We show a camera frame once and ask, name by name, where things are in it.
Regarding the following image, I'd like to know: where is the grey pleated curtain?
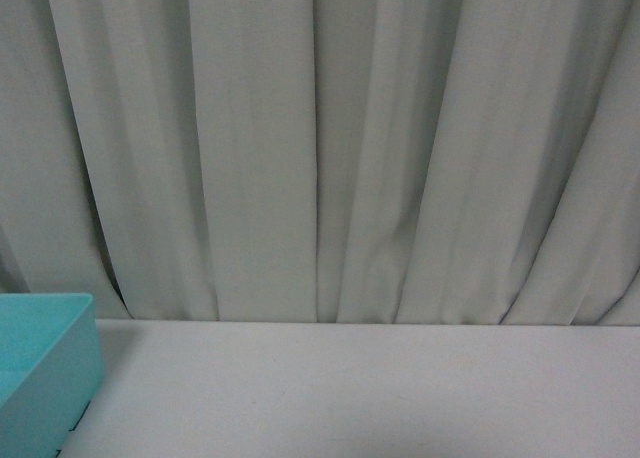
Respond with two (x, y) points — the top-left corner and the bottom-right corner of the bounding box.
(1, 0), (639, 326)

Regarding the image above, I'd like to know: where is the teal plastic storage box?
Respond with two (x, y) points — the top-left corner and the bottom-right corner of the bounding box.
(1, 293), (103, 457)

